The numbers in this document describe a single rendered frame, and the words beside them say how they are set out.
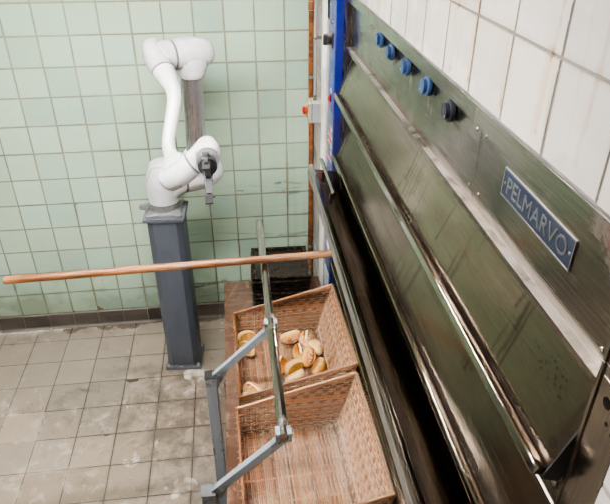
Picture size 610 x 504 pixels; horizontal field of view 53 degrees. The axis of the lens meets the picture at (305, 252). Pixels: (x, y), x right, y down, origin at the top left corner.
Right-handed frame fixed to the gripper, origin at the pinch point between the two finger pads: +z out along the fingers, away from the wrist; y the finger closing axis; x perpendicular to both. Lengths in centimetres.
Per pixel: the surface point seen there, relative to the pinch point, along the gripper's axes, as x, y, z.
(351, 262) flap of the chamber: -44, 8, 46
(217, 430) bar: 3, 80, 44
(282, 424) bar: -17, 32, 89
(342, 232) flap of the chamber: -45, 8, 27
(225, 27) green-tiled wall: -12, -32, -118
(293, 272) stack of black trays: -36, 66, -38
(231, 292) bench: -5, 91, -60
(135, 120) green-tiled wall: 39, 15, -119
